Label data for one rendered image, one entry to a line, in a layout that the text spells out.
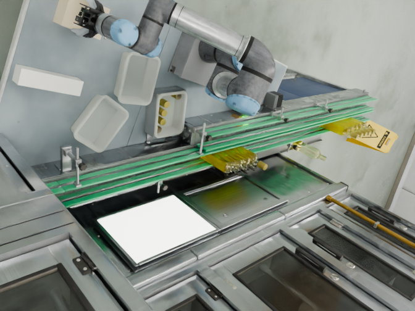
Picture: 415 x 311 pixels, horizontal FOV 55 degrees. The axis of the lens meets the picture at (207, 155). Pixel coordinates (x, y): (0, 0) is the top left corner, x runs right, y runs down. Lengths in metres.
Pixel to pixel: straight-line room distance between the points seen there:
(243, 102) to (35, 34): 0.79
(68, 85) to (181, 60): 0.54
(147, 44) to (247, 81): 0.35
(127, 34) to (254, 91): 0.44
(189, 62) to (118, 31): 0.65
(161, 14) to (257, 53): 0.34
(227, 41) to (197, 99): 0.80
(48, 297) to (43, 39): 0.98
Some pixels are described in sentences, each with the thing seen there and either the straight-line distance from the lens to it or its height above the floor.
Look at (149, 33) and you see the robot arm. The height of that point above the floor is 1.13.
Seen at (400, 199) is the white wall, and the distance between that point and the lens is 8.24.
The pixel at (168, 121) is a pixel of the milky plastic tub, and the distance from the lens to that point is 2.01.
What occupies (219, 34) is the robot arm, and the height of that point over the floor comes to 1.28.
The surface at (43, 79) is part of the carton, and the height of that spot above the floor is 0.81.
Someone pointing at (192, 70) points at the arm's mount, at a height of 0.85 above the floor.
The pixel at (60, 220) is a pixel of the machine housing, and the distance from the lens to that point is 1.15.
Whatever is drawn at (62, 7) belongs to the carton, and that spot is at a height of 0.79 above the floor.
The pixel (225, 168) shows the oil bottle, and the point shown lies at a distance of 1.97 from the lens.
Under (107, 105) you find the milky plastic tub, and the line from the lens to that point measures 1.81.
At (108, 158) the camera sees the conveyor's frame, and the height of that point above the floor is 0.83.
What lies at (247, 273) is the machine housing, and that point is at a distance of 1.63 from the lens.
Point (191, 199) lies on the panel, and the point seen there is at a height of 1.06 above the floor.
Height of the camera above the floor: 2.24
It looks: 40 degrees down
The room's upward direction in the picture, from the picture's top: 122 degrees clockwise
